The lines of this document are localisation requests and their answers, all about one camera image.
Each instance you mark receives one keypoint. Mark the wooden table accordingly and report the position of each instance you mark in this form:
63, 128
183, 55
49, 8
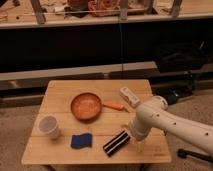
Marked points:
41, 150

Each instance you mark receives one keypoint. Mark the orange object on shelf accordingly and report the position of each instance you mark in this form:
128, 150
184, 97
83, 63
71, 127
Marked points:
100, 8

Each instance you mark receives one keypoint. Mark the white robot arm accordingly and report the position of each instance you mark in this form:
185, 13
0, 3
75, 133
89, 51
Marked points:
152, 113

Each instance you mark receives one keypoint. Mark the black white striped eraser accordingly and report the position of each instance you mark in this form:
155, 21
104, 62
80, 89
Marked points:
115, 144

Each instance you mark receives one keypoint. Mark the translucent plastic cup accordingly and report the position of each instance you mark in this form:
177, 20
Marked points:
49, 126

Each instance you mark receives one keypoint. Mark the blue cloth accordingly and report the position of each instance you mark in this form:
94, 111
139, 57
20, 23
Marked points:
81, 141

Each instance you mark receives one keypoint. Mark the black bag on floor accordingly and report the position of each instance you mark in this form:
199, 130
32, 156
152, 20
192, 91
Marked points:
179, 57

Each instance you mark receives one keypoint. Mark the orange frying pan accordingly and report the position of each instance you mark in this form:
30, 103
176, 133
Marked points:
87, 106

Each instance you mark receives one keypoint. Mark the black tripod leg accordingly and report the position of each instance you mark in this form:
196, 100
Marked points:
181, 153

